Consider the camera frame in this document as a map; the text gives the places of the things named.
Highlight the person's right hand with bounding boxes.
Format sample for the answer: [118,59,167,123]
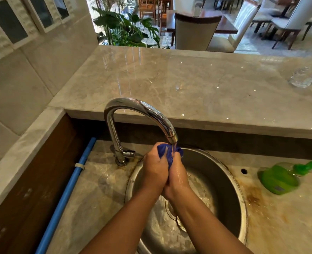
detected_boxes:
[162,154,191,203]

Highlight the person's left hand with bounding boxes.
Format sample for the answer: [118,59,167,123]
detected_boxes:
[142,142,172,195]

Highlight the blue cloth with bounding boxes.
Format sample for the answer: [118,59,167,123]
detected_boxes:
[157,144,184,170]

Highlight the person's left forearm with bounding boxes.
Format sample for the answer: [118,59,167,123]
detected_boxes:
[80,182,167,254]

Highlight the person's right forearm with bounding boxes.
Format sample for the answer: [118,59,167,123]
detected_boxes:
[169,192,254,254]

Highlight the chrome gooseneck faucet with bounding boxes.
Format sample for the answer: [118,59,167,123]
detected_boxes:
[104,97,178,167]

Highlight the round stainless steel sink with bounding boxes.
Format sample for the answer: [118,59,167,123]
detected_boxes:
[124,148,248,254]

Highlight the sink drain strainer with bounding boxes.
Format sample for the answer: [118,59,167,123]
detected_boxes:
[165,199,189,233]

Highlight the blue plastic pipe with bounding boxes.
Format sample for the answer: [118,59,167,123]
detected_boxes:
[35,137,97,254]

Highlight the green dish soap bottle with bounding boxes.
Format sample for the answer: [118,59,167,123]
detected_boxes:
[257,161,312,195]

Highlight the green leafy potted plant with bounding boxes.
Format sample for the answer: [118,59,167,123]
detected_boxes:
[92,0,170,49]

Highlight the beige chair with dark trim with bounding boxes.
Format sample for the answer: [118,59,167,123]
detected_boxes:
[174,12,223,51]

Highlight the white upholstered dining chair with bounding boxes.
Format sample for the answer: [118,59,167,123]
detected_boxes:
[261,0,312,50]
[206,0,261,53]

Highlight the brown wooden chair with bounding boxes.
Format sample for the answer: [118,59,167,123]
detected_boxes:
[138,0,172,36]

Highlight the dark wooden dining table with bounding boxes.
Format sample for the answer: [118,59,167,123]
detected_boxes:
[166,9,238,47]

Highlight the clear plastic water bottle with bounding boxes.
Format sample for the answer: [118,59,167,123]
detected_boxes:
[288,37,312,89]

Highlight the white framed wall mirror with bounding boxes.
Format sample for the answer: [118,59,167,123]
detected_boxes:
[0,0,40,67]

